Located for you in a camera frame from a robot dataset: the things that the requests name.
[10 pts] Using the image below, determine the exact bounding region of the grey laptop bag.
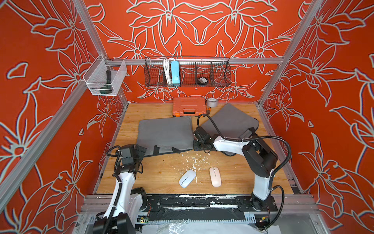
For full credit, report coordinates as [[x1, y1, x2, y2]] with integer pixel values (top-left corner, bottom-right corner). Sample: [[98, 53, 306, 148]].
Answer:
[[136, 117, 194, 157], [197, 104, 259, 158]]

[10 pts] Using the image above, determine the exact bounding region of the pink computer mouse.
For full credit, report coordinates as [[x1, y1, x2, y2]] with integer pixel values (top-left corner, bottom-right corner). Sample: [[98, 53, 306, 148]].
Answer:
[[209, 167, 222, 187]]

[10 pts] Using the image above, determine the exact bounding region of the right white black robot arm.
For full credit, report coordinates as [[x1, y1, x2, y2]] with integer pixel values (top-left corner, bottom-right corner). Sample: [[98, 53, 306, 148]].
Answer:
[[193, 114, 292, 231]]

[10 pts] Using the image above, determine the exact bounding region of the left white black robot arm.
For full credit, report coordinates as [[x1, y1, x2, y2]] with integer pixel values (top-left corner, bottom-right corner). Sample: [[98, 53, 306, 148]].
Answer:
[[93, 144, 148, 234]]

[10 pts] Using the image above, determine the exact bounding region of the white computer mouse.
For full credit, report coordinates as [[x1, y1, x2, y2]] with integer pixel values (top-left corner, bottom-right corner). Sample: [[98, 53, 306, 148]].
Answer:
[[179, 170, 196, 188]]

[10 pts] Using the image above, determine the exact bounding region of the orange tool case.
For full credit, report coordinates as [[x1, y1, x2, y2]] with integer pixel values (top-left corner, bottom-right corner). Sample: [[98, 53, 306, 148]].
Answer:
[[172, 97, 207, 117]]

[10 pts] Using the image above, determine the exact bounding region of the small black square device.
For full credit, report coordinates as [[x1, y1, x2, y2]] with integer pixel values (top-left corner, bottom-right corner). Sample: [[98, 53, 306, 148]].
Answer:
[[196, 77, 209, 86]]

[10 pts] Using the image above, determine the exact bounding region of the dark green flashlight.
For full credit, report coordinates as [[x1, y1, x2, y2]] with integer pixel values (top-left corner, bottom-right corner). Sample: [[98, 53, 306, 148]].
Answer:
[[99, 70, 113, 95]]

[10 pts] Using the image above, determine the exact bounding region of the light blue power bank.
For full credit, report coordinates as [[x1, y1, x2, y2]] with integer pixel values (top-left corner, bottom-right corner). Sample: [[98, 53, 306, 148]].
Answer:
[[170, 60, 180, 86]]

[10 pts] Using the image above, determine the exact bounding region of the grey duct tape roll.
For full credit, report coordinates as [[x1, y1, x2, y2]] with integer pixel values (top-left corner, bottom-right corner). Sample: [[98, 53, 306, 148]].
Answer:
[[206, 98, 218, 108]]

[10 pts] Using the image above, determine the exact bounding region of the black wire wall basket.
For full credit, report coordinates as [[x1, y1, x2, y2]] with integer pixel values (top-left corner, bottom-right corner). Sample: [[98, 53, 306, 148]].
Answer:
[[144, 56, 232, 88]]

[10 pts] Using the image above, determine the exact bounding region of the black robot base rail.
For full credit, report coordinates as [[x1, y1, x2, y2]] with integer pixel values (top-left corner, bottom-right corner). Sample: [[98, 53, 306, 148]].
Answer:
[[139, 194, 278, 222]]

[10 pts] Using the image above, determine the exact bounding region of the clear acrylic wall box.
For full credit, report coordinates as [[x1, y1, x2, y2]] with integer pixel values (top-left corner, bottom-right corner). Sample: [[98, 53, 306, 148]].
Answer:
[[83, 54, 128, 96]]

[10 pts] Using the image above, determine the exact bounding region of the white coiled cable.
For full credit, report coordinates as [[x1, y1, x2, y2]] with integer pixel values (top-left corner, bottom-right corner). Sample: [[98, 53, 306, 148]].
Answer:
[[162, 58, 172, 85]]

